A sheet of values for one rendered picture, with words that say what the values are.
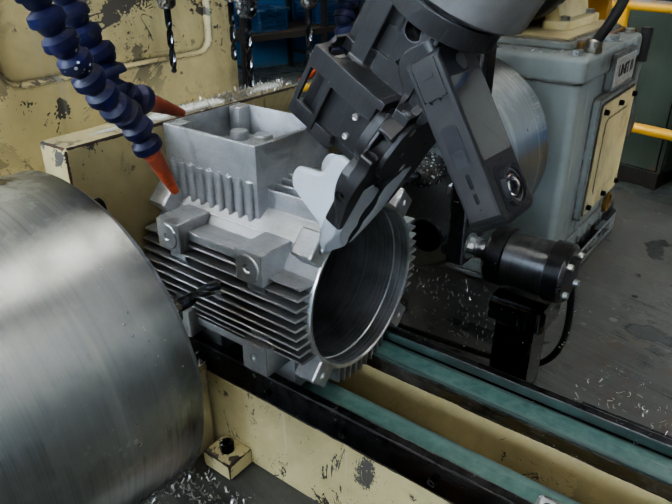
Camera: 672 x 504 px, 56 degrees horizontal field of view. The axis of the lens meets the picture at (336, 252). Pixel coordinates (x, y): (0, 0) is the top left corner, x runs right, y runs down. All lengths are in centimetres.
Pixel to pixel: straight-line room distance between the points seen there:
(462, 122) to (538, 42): 58
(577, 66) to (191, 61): 48
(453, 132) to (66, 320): 24
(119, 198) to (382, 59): 30
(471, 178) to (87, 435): 26
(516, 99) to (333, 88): 43
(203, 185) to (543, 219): 53
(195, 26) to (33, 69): 21
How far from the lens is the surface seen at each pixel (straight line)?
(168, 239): 59
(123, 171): 61
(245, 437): 70
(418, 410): 67
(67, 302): 37
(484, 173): 39
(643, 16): 385
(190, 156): 61
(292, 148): 58
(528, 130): 81
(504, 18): 37
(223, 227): 58
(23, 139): 69
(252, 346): 57
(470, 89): 40
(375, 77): 42
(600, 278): 112
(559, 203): 95
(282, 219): 55
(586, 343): 94
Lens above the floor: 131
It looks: 27 degrees down
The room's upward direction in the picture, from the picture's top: straight up
